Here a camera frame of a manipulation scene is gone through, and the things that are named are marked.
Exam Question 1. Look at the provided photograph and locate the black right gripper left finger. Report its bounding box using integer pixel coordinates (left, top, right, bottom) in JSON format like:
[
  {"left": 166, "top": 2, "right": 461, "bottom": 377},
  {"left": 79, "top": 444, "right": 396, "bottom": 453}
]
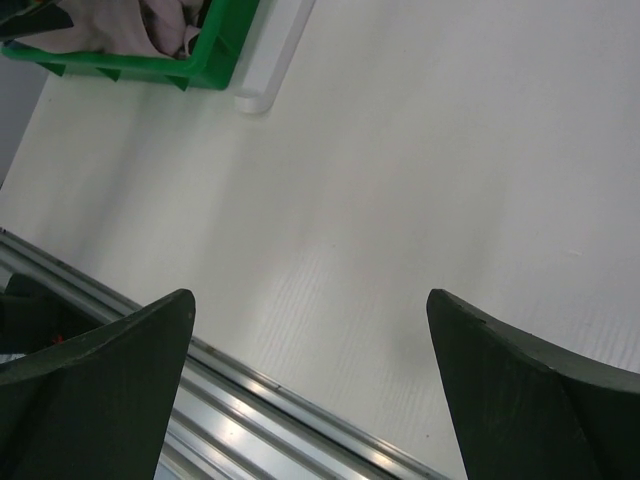
[{"left": 1, "top": 289, "right": 195, "bottom": 479}]

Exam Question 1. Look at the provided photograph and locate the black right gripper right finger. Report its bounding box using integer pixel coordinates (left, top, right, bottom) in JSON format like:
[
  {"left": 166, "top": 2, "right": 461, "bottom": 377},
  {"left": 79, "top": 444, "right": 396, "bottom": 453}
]
[{"left": 426, "top": 290, "right": 639, "bottom": 479}]

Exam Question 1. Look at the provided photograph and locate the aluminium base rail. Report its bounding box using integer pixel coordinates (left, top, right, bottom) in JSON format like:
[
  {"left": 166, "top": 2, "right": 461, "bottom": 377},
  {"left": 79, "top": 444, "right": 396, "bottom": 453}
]
[{"left": 1, "top": 232, "right": 436, "bottom": 479}]

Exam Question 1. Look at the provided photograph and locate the mauve tank top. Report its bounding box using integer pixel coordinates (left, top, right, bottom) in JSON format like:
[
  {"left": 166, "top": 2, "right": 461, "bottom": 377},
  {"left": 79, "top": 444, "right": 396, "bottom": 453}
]
[{"left": 64, "top": 0, "right": 206, "bottom": 57}]

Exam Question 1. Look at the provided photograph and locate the green plastic bin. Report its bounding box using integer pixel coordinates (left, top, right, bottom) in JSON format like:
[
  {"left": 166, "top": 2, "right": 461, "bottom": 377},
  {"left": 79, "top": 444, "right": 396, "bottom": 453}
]
[{"left": 1, "top": 1, "right": 259, "bottom": 91}]

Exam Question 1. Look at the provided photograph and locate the white clothes rack frame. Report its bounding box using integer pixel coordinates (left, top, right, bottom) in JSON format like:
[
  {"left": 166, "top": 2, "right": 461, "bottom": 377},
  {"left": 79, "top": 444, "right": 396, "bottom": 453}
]
[{"left": 230, "top": 0, "right": 315, "bottom": 115}]

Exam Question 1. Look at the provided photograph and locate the black garment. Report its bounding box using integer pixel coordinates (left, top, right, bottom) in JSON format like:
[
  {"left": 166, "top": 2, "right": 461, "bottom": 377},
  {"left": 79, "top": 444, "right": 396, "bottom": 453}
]
[{"left": 0, "top": 0, "right": 73, "bottom": 42}]

